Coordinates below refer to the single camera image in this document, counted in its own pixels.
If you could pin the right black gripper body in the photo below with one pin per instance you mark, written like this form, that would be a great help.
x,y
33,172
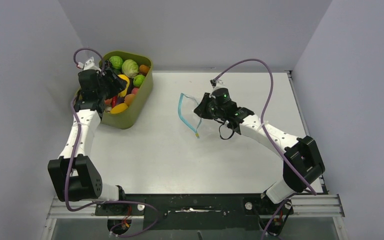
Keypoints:
x,y
214,111

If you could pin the yellow bell pepper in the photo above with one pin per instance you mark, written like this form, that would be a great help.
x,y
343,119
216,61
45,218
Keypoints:
x,y
126,84

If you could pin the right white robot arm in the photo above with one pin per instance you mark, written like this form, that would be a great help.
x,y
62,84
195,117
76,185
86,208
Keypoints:
x,y
302,161

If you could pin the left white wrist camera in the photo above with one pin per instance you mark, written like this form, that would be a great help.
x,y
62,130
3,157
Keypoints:
x,y
88,65

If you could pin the orange tangerine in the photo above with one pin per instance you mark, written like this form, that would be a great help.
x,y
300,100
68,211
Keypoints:
x,y
144,69

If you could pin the green cabbage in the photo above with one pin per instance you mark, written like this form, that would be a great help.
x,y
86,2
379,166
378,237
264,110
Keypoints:
x,y
130,68

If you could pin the green bumpy fruit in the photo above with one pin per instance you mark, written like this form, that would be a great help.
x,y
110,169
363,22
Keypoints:
x,y
116,62

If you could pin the olive green plastic bin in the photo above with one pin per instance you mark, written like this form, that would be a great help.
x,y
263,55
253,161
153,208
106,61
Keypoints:
x,y
139,99

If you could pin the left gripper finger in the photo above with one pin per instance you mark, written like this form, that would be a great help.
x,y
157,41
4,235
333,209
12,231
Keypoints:
x,y
117,82
115,98

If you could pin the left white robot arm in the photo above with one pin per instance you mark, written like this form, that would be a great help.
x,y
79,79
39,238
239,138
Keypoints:
x,y
73,174

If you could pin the yellow mango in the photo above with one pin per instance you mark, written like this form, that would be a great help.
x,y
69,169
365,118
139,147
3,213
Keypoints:
x,y
117,109

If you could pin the orange apricot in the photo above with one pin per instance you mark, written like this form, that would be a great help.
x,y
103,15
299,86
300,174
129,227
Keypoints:
x,y
128,99

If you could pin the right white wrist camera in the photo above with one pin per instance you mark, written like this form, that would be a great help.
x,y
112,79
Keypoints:
x,y
217,84

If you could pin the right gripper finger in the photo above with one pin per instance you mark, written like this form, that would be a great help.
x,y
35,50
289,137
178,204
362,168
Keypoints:
x,y
206,99
201,110

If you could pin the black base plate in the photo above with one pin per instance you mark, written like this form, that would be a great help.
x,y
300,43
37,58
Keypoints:
x,y
245,211

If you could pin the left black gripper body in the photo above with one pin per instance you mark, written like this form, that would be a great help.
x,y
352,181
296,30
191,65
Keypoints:
x,y
106,84

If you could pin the lime green fruit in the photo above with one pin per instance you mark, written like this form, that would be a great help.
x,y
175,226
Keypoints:
x,y
138,80

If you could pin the purple eggplant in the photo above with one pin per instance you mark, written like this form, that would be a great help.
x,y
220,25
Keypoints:
x,y
122,99

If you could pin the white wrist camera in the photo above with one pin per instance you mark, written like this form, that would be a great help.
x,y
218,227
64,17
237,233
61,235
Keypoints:
x,y
88,65
217,84

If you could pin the clear zip top bag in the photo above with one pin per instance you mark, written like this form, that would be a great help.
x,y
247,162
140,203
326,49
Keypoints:
x,y
201,128

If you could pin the red apple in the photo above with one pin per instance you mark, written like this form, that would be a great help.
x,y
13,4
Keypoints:
x,y
135,90

